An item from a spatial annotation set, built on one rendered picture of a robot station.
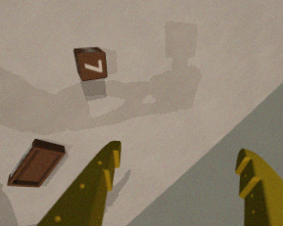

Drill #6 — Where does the brown calendar cube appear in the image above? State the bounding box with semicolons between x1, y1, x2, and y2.
73;47;108;81

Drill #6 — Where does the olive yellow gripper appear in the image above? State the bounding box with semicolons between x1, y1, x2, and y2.
36;141;283;226

